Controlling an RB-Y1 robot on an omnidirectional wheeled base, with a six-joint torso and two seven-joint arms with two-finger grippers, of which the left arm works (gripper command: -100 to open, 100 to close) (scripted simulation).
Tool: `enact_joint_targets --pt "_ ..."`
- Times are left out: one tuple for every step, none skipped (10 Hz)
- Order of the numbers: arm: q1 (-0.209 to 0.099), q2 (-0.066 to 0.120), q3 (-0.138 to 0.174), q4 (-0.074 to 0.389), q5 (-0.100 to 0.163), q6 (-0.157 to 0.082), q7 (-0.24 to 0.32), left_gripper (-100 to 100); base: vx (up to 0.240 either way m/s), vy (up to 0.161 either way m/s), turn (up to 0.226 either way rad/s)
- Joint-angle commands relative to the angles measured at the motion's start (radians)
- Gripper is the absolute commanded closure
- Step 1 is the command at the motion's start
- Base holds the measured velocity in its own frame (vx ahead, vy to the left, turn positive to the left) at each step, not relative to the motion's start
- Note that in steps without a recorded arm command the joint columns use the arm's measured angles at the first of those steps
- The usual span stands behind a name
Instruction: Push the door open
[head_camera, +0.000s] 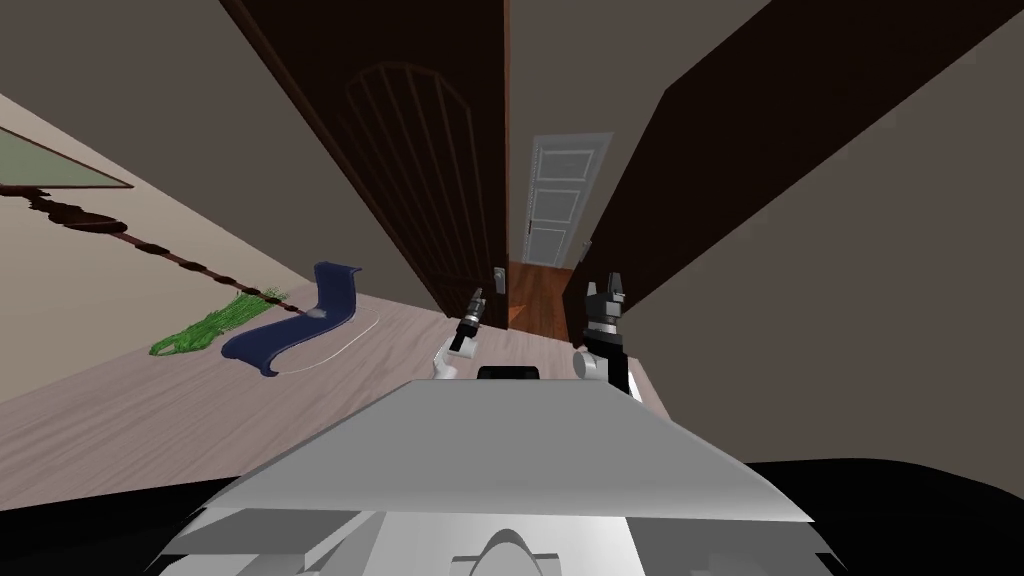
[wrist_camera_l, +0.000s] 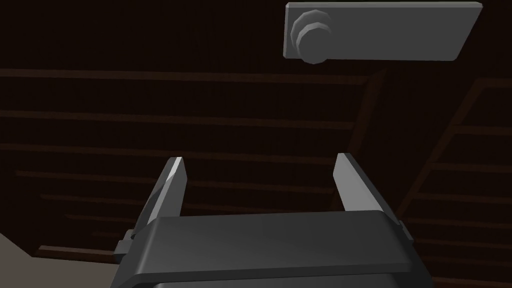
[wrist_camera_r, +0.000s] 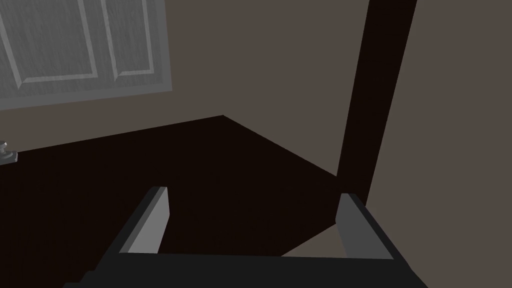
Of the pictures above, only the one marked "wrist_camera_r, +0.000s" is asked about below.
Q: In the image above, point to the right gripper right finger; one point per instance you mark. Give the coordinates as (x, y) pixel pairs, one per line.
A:
(360, 232)

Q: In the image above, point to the grey panelled door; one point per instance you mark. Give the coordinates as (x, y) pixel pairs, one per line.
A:
(80, 48)

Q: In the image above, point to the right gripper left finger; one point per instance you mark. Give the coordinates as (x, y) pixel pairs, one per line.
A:
(150, 226)

